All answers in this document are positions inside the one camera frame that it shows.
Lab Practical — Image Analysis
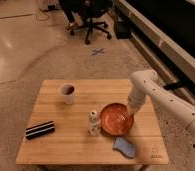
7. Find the orange ceramic bowl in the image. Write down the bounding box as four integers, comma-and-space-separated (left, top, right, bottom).
100, 103, 134, 136

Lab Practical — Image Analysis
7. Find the small white bottle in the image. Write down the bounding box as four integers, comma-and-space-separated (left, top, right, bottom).
89, 110, 101, 136

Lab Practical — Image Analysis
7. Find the blue sponge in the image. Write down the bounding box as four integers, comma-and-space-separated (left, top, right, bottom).
113, 137, 135, 158

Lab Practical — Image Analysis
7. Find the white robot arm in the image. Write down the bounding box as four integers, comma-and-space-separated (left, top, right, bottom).
127, 69, 195, 171

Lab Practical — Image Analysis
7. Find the wooden table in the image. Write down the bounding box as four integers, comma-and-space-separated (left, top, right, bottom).
16, 79, 168, 165

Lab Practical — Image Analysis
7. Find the black bag on floor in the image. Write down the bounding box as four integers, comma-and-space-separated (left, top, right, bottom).
114, 15, 131, 39

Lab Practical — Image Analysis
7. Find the black white striped eraser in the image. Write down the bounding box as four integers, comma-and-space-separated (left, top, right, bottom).
25, 121, 55, 140

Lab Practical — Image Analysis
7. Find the black office chair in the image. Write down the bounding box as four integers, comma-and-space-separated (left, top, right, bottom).
70, 0, 112, 45

